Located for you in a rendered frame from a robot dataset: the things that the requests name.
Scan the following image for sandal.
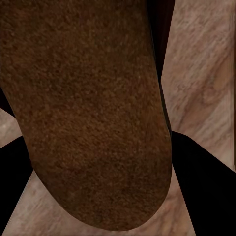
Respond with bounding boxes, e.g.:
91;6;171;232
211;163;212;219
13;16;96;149
0;0;176;232

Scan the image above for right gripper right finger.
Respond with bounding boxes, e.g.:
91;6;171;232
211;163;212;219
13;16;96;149
172;131;236;236

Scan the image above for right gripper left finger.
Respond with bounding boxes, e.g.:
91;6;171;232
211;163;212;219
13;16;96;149
0;136;34;236

